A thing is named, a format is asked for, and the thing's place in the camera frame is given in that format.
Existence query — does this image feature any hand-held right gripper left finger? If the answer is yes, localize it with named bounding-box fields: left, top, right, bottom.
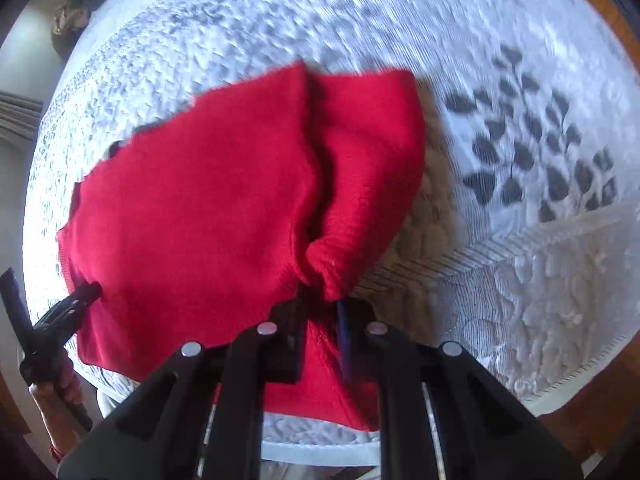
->
left=57, top=300, right=308, bottom=480

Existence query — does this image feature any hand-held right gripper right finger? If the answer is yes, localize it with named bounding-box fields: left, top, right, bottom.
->
left=336, top=300, right=583, bottom=480

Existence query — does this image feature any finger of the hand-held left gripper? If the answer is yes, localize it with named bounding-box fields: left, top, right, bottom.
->
left=62, top=282, right=103, bottom=313

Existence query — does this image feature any red knitted sweater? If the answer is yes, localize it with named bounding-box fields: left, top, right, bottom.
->
left=56, top=60, right=428, bottom=433

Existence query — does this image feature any person's left hand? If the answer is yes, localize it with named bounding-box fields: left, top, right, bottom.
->
left=30, top=350, right=85, bottom=455

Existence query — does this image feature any grey leaf-patterned quilt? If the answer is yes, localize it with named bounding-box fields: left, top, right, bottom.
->
left=22, top=0, right=640, bottom=406

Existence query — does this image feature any beige curtain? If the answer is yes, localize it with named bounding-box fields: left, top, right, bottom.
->
left=0, top=91, right=44, bottom=140

